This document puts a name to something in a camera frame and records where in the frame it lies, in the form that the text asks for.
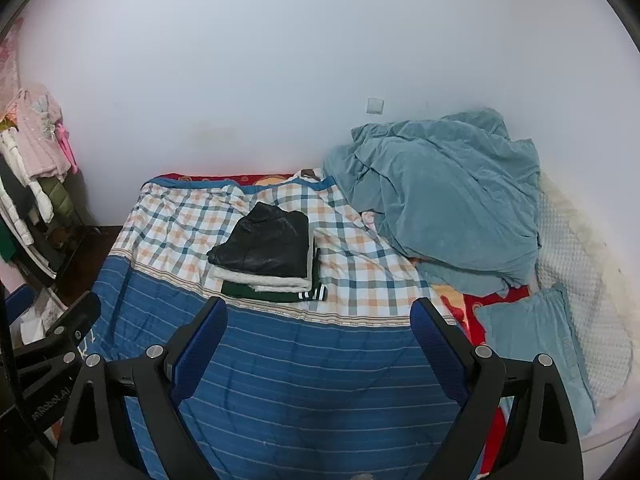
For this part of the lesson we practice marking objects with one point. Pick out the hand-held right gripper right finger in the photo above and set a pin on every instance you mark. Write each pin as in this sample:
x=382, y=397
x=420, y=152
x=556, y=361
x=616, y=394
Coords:
x=440, y=345

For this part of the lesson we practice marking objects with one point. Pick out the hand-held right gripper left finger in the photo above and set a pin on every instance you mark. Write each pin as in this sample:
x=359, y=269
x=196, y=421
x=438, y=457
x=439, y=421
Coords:
x=200, y=345

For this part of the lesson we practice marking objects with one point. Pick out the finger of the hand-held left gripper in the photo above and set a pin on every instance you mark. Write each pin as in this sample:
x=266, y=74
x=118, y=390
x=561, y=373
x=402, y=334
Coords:
x=19, y=302
x=75, y=320

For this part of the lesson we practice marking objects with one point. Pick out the black leather jacket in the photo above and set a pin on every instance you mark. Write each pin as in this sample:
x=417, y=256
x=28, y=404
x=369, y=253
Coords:
x=265, y=245

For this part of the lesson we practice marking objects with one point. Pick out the row of hanging clothes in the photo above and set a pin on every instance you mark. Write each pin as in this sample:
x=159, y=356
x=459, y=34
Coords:
x=35, y=160

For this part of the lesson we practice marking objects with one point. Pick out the white printed tote bag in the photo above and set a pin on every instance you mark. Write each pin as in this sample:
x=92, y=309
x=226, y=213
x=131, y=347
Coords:
x=42, y=322

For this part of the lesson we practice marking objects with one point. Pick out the green folded garment striped cuffs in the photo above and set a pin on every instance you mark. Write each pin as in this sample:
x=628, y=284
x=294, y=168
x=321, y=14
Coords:
x=250, y=291

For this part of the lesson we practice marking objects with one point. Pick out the white fluffy folded garment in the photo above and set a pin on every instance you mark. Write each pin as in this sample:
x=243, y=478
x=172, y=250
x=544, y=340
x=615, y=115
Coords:
x=235, y=278

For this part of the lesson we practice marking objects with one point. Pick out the teal pillow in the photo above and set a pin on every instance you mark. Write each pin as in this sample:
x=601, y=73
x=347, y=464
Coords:
x=530, y=340

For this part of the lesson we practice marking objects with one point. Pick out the blue striped plaid quilt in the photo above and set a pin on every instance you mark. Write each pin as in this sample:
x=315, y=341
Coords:
x=300, y=375

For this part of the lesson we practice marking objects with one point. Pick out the teal blanket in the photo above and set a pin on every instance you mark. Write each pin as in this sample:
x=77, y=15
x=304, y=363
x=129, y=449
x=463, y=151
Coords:
x=440, y=200

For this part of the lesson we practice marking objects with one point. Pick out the white quilted cushion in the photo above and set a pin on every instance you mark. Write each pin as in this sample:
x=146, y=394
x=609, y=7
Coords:
x=580, y=285

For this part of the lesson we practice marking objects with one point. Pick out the dark brown object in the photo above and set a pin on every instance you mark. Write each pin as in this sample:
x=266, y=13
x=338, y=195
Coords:
x=311, y=175

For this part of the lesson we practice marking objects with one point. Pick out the pink patterned curtain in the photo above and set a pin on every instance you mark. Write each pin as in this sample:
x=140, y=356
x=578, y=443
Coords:
x=9, y=70

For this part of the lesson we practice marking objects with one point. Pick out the white wall switch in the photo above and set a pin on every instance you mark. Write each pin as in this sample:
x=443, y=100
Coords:
x=375, y=105

